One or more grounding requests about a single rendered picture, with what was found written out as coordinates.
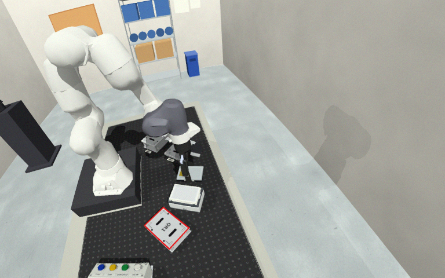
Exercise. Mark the white operator button panel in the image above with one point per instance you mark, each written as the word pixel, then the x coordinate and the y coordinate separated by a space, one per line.
pixel 122 270

